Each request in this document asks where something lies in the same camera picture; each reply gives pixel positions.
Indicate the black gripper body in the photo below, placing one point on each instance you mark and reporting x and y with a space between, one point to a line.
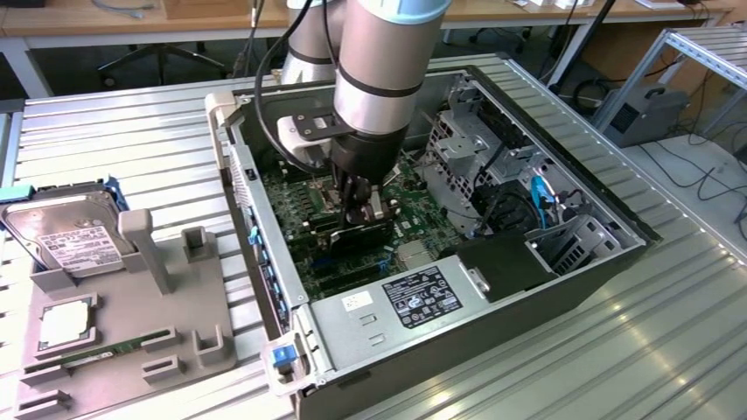
367 157

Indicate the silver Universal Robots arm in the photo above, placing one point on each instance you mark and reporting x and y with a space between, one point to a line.
379 65

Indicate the green motherboard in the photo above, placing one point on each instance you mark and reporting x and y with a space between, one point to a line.
421 219

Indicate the silver chipset heatsink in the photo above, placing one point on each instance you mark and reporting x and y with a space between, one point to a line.
417 254

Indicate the silver perforated drive cage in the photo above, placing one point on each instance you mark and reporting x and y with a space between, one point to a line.
455 175

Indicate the blue expansion slot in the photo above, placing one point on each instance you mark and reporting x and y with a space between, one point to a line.
325 263

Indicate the black long expansion slot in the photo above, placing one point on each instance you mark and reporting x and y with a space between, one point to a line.
350 283
350 273

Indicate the blue card retention clip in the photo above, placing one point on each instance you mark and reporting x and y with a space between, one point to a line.
254 238

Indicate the grey power supply unit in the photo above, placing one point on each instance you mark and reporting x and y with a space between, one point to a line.
350 337

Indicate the black office chair base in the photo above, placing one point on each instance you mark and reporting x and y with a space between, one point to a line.
163 54
486 34

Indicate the open black PC case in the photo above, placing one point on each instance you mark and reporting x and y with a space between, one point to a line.
526 315

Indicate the blue case release latch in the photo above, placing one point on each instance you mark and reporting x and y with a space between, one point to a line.
285 355

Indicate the long wooden desk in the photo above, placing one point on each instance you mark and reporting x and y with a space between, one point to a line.
497 11

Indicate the grey parts rack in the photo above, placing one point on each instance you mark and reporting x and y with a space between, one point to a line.
134 315

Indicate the silver hard disk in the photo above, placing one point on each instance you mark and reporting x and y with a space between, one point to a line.
59 227

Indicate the green RAM stick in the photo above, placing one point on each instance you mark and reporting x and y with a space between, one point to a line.
99 353

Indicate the silver CPU chip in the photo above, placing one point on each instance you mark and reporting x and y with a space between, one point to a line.
65 326

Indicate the blue plastic disk carrier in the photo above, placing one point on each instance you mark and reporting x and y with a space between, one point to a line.
13 193

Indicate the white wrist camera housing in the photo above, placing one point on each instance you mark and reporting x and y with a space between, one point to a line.
289 140

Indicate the silver disk bay bracket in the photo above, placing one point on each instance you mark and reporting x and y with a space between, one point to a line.
575 249

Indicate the aluminium frame table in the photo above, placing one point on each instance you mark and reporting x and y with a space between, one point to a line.
713 48

